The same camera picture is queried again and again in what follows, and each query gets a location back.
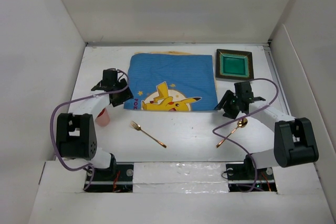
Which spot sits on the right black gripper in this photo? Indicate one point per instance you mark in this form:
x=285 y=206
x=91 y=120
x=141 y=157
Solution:
x=228 y=95

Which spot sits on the blue and yellow cloth placemat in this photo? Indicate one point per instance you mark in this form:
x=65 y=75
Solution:
x=164 y=82

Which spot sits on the gold spoon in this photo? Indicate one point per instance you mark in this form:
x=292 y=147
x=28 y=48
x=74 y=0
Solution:
x=240 y=124

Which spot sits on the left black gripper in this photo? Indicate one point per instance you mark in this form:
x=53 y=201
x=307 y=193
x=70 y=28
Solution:
x=125 y=96

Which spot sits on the gold fork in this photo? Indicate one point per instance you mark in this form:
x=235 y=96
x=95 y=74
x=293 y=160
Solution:
x=138 y=128

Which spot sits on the square green ceramic plate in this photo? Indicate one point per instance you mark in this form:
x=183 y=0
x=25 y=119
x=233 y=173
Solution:
x=234 y=65

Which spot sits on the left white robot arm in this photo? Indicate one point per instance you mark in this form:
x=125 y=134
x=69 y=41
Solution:
x=72 y=127

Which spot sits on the pink plastic cup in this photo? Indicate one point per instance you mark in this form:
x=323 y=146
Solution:
x=103 y=118

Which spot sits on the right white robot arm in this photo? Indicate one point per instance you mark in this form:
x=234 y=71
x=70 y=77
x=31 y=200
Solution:
x=294 y=139

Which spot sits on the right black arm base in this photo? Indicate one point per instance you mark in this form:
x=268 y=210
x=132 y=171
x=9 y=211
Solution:
x=241 y=177

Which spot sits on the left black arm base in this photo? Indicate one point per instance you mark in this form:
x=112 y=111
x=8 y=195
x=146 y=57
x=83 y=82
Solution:
x=117 y=180

